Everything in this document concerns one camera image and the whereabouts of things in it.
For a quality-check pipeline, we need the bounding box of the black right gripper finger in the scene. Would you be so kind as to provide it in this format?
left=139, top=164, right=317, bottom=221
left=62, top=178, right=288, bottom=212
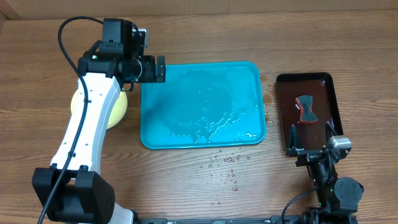
left=325, top=121, right=338, bottom=144
left=286, top=124, right=301, bottom=156

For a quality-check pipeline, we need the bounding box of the red black sponge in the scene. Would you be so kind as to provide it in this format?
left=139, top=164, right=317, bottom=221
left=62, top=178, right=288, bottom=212
left=295, top=95, right=318, bottom=124

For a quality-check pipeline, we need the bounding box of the yellow-green plate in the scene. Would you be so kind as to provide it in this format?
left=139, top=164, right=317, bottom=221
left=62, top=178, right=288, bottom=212
left=82, top=92, right=127, bottom=133

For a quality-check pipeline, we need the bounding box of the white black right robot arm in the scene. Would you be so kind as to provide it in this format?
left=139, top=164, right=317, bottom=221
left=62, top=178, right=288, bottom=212
left=281, top=122, right=364, bottom=224

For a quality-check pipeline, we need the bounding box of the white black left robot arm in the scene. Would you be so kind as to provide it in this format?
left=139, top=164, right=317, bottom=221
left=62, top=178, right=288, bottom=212
left=32, top=18, right=165, bottom=223

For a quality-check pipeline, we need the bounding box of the black water tray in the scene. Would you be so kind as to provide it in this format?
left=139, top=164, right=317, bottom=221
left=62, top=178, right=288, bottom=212
left=275, top=72, right=343, bottom=150

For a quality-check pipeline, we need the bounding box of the teal plastic tray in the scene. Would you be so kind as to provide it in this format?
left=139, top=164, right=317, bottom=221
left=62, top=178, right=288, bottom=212
left=140, top=61, right=267, bottom=149

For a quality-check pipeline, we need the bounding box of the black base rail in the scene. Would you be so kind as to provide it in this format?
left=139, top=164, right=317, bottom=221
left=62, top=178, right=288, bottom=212
left=137, top=215, right=358, bottom=224

